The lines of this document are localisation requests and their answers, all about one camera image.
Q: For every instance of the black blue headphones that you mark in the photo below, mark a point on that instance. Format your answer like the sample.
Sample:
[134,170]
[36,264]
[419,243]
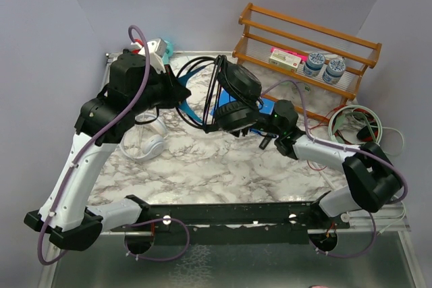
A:
[235,79]

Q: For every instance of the black blue marker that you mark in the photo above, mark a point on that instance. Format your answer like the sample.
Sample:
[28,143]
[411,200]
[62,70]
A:
[265,142]

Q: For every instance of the left blue-lid jar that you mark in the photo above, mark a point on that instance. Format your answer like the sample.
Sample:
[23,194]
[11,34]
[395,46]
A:
[313,64]

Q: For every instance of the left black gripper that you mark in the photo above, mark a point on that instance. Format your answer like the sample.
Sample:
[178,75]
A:
[175,92]

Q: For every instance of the blue notebook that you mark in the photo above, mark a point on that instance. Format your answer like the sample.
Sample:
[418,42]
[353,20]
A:
[266,104]

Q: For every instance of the wooden shelf rack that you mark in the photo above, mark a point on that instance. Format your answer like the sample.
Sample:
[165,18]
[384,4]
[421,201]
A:
[265,31]

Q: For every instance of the white green box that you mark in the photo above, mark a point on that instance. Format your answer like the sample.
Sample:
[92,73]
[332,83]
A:
[284,60]

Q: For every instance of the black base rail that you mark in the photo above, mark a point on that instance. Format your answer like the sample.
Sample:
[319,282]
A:
[231,224]

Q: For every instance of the teal cat-ear headphones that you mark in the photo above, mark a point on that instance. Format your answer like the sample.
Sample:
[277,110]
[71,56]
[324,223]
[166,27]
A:
[169,49]

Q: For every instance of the green headphones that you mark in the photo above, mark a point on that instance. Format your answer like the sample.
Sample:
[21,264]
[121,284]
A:
[344,108]

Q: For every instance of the white over-ear headphones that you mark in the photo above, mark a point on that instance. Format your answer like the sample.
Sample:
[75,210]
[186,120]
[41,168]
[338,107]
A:
[146,140]

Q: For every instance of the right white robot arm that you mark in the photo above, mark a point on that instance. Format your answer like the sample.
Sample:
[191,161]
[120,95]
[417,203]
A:
[372,181]

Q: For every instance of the red black headphones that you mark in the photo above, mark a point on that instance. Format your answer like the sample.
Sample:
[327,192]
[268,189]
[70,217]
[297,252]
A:
[369,131]

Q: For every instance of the blue-lid jar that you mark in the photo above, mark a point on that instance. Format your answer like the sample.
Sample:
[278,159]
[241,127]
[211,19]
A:
[334,71]
[313,64]

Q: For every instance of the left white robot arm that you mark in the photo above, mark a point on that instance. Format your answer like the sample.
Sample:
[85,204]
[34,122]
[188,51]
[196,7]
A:
[72,224]

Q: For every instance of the right blue-lid jar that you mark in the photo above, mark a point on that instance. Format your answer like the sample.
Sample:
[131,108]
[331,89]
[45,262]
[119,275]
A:
[334,71]

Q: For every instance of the white stick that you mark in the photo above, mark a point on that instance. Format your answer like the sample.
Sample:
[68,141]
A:
[327,180]

